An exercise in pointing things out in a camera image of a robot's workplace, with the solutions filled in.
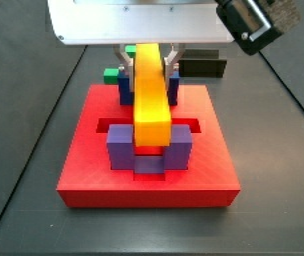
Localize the green stepped block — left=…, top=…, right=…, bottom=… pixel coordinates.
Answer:
left=102, top=45, right=135, bottom=85

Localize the black rectangular block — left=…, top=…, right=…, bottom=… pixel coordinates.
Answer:
left=178, top=49, right=226, bottom=78

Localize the yellow rectangular block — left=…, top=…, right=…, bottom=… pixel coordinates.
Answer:
left=133, top=43, right=170, bottom=146

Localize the red board with slots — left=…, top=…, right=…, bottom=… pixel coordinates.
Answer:
left=57, top=85, right=240, bottom=208

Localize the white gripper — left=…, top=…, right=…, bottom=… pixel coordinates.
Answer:
left=47, top=0, right=233, bottom=91

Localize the dark blue U-shaped block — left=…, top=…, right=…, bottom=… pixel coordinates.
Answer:
left=117, top=71, right=180, bottom=106

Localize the black camera on mount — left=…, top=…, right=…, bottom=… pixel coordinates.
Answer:
left=214, top=0, right=300, bottom=55

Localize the light purple U-shaped block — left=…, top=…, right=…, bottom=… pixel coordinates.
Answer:
left=106, top=124, right=192, bottom=174

